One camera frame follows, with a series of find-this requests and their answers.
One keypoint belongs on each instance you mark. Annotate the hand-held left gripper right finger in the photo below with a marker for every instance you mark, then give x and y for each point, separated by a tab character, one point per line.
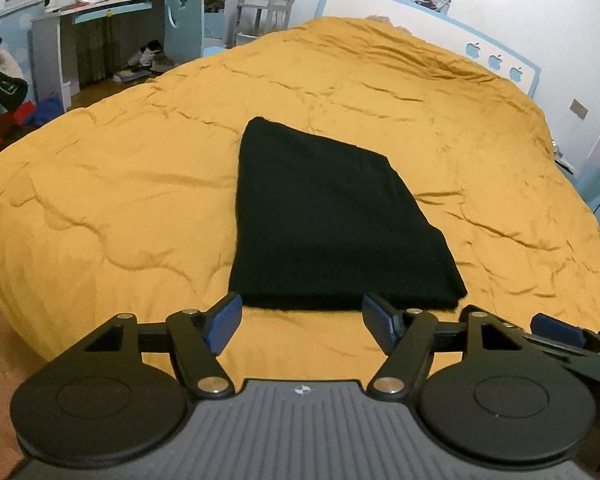
380	322

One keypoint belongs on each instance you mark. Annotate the blue wooden chair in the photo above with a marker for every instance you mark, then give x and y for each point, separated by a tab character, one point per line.
182	25

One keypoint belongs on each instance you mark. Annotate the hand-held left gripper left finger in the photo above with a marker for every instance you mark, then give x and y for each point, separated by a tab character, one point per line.
225	320

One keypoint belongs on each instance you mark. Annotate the beige fuzzy pillow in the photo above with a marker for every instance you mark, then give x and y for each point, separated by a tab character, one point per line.
387	22

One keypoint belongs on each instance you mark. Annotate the blue nightstand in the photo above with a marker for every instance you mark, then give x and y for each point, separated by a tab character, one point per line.
566	160

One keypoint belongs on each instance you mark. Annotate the flat book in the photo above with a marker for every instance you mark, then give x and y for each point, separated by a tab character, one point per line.
132	76

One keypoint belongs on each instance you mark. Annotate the grey desk curtain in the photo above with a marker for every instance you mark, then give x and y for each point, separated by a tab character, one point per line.
95	50

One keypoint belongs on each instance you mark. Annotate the red cloth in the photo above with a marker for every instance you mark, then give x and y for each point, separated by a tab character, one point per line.
10	125

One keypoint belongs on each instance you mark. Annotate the yellow bed blanket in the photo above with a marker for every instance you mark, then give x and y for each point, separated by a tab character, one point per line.
130	185

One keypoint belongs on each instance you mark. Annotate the white blue desk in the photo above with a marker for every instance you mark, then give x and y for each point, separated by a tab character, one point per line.
50	50

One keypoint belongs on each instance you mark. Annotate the black sweater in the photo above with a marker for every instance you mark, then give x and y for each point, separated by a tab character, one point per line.
325	220

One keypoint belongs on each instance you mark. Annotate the grey metal rack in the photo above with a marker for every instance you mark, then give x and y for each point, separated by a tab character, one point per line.
260	15

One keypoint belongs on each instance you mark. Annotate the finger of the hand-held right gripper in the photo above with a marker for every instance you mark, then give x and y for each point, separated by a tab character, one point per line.
557	327

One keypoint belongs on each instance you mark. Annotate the white blue bed headboard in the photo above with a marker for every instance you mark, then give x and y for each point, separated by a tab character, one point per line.
380	2

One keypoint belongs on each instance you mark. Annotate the blue cloth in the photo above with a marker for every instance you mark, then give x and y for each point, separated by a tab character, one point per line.
45	110

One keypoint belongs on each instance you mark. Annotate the wall switch plate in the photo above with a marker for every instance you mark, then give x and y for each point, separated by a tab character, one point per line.
579	109

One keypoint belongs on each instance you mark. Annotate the dark hanging jacket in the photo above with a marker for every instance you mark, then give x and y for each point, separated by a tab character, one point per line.
2	70

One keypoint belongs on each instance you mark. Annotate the white security camera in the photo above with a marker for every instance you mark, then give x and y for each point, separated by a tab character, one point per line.
51	0

